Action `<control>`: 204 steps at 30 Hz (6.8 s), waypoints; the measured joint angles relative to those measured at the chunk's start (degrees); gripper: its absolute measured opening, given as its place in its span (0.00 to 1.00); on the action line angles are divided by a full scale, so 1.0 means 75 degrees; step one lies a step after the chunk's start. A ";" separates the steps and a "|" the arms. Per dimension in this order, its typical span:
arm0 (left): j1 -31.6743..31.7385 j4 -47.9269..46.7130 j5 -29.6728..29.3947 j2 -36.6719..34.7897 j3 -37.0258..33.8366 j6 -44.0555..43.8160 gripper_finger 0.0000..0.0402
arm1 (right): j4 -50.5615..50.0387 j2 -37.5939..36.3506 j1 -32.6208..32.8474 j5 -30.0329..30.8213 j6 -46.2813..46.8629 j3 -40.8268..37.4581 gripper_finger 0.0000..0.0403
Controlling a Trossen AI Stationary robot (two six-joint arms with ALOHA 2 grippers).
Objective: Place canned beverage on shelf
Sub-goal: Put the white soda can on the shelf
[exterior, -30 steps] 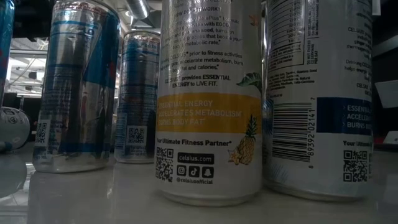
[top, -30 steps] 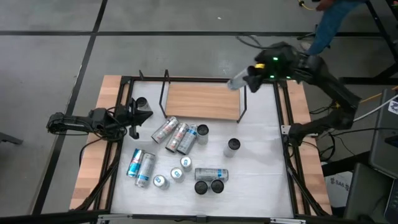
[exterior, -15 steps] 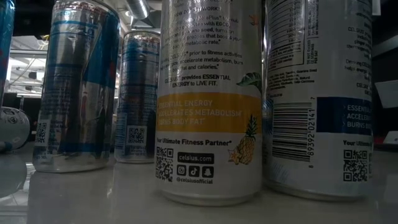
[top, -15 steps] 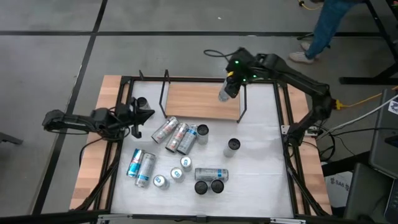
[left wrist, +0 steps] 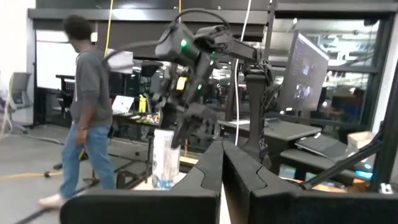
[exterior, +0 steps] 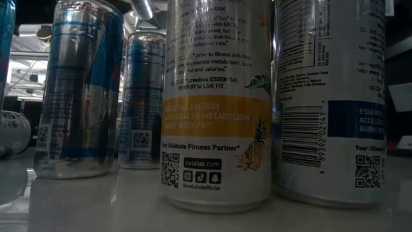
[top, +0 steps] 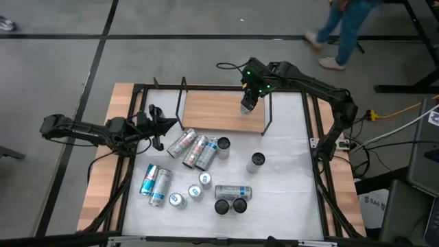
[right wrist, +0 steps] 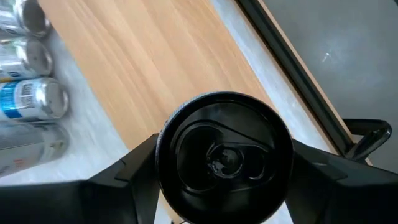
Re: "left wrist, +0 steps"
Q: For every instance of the white Celsius can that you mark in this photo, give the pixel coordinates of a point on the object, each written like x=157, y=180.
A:
x=164, y=161

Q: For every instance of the black computer monitor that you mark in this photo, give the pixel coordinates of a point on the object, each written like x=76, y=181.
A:
x=303, y=77

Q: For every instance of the black metal rig frame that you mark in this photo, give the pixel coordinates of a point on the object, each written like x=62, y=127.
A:
x=387, y=140

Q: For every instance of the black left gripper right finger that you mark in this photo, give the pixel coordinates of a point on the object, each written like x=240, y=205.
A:
x=311, y=208

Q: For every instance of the beige cardboard box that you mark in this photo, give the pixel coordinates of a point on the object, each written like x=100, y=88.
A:
x=360, y=139

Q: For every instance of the grey laptop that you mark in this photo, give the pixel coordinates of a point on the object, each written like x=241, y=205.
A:
x=323, y=146

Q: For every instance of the grey desk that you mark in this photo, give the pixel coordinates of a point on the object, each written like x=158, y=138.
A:
x=280, y=129

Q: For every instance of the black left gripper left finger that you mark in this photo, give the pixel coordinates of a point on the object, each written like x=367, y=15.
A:
x=140, y=207

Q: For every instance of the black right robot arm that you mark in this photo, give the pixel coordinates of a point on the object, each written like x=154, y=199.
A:
x=256, y=102

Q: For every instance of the grey office chair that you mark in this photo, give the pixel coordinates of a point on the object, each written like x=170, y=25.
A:
x=20, y=93

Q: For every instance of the black table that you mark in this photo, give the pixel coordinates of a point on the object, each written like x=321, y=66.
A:
x=136, y=119

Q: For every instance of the white paper sheet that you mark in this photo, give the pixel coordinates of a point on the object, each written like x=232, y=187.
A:
x=121, y=62

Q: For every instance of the yellow-green bottle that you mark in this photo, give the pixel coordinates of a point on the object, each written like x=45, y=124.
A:
x=142, y=104

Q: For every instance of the white board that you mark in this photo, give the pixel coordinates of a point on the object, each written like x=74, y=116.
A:
x=49, y=68

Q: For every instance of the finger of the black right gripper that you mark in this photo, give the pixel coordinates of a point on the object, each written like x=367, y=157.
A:
x=202, y=119
x=179, y=137

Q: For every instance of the person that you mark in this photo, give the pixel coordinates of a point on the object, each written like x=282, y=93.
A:
x=90, y=93

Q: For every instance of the black cart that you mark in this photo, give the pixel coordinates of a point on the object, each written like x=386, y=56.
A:
x=66, y=90

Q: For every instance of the white laptop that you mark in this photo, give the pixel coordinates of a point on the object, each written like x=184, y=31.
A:
x=122, y=104

